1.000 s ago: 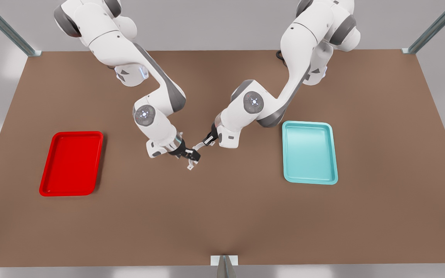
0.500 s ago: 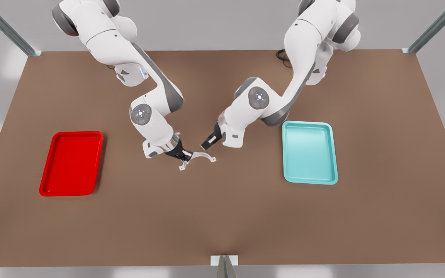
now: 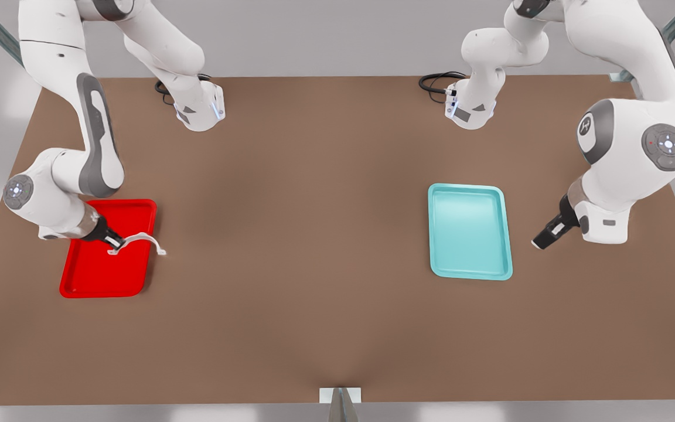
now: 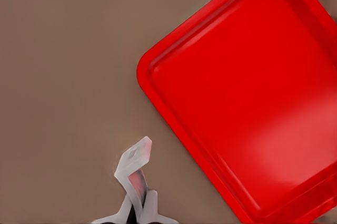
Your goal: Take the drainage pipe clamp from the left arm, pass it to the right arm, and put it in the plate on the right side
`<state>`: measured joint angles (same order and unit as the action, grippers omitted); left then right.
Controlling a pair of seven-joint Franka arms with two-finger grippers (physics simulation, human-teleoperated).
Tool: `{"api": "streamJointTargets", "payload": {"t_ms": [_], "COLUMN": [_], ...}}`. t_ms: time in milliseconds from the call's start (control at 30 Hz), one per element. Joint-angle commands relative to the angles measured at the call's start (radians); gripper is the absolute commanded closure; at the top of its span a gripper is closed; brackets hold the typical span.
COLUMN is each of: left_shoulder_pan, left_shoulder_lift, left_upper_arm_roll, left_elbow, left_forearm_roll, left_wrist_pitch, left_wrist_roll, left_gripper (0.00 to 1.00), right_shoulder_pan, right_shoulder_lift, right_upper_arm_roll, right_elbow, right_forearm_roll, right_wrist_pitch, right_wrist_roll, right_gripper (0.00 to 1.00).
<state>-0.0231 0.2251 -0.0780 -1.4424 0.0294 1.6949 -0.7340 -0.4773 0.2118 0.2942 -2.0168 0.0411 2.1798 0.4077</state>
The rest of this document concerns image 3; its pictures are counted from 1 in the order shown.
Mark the teal plastic tray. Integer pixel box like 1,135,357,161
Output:
428,183,514,281

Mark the red plastic tray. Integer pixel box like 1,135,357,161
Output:
59,199,158,299

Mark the black cable loop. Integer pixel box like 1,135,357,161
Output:
419,72,469,106
155,73,213,107

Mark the white drainage pipe clamp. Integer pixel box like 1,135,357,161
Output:
107,232,168,257

